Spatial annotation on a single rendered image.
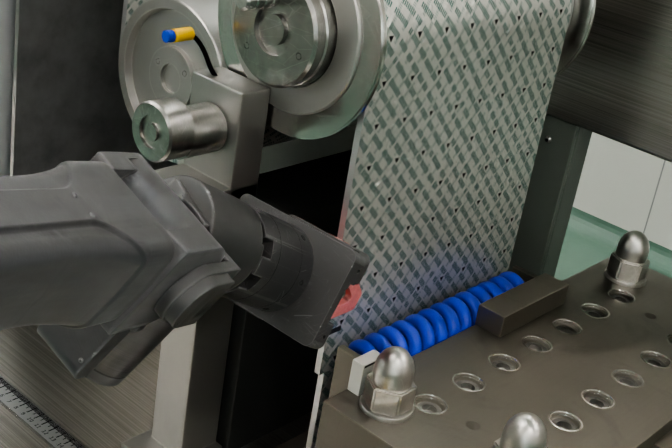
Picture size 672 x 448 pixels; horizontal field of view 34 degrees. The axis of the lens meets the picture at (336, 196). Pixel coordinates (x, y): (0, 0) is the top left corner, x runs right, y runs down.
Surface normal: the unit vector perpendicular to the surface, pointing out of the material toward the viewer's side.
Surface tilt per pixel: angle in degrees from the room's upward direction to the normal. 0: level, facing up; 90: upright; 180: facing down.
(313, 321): 60
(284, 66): 90
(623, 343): 0
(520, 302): 0
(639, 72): 90
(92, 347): 73
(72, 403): 0
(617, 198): 90
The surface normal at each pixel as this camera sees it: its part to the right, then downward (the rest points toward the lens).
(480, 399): 0.15, -0.91
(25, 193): 0.68, -0.69
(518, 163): 0.73, 0.37
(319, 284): -0.50, -0.28
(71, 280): 0.67, 0.68
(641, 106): -0.66, 0.20
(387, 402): -0.21, 0.37
